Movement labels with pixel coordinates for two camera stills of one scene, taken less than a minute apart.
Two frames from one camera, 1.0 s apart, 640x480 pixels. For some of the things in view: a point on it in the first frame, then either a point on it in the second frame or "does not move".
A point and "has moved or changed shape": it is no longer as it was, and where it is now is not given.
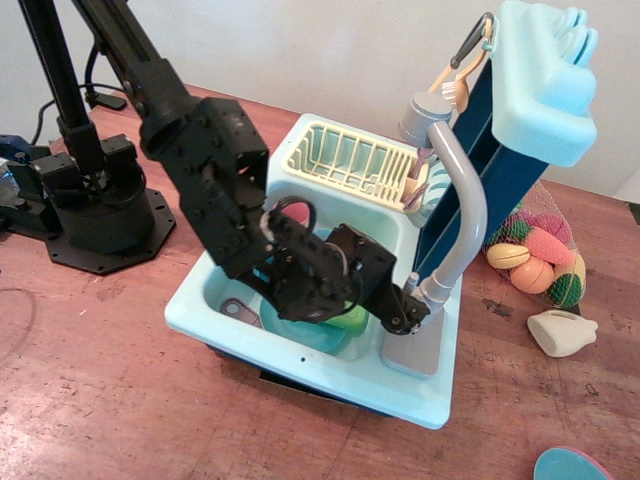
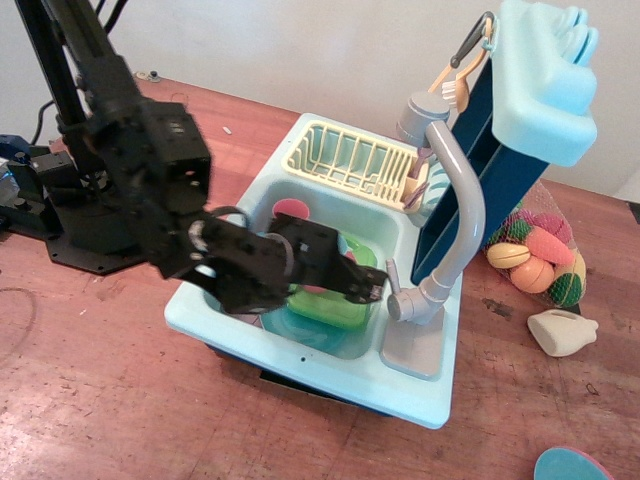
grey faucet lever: [411, 283] has moved or changed shape
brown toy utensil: [239, 310] does not move
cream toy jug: [560, 333] does not move
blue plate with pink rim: [564, 463] does not move
